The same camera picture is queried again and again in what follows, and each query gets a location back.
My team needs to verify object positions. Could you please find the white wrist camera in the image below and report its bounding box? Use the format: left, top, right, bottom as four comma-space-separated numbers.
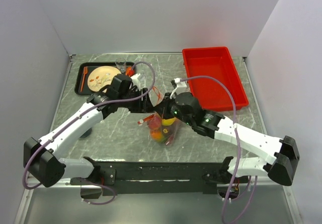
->
130, 73, 145, 90
170, 78, 187, 99

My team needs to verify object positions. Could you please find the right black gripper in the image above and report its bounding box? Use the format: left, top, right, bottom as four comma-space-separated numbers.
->
153, 92, 193, 126

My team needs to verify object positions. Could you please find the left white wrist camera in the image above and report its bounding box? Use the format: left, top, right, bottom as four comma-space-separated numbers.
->
130, 73, 145, 90

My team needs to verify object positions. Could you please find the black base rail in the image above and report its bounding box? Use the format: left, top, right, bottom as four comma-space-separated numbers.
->
70, 157, 232, 199

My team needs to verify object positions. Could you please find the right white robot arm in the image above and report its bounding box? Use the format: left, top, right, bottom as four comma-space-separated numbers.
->
154, 92, 300, 186

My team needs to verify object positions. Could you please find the red fake apple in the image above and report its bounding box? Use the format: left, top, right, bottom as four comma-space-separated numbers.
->
147, 115, 162, 131

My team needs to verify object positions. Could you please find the clear zip top bag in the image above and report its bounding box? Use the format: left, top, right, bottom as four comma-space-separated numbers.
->
137, 87, 181, 146

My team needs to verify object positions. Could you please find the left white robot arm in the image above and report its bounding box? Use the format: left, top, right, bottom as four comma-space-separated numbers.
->
22, 74, 153, 189

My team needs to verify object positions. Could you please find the yellow fake fruit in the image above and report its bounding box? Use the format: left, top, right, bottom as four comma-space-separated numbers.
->
162, 118, 176, 126

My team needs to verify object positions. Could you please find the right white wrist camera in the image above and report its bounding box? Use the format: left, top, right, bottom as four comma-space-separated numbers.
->
170, 78, 187, 99

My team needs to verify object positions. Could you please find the orange plastic fork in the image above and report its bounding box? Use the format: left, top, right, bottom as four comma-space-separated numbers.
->
79, 66, 88, 92

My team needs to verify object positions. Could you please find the dark blue object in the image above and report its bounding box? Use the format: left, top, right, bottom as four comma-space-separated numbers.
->
80, 128, 92, 139

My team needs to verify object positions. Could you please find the beige bird plate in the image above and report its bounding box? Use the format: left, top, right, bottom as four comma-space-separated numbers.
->
87, 66, 121, 92

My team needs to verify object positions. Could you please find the red plastic bin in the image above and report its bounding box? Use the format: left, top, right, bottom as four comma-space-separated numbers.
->
182, 46, 250, 111

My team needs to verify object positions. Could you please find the orange fake fruit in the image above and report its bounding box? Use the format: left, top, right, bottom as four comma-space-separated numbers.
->
150, 131, 164, 141

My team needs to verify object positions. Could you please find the orange plastic spoon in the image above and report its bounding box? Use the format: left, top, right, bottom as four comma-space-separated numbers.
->
125, 67, 135, 77

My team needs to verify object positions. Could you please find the clear plastic cup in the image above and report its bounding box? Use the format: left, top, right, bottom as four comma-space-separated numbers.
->
115, 58, 126, 73

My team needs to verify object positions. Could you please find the black serving tray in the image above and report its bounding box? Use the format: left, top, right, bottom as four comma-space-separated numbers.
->
74, 62, 121, 96

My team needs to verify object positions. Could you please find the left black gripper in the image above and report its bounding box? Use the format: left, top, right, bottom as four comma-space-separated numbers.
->
118, 88, 156, 114

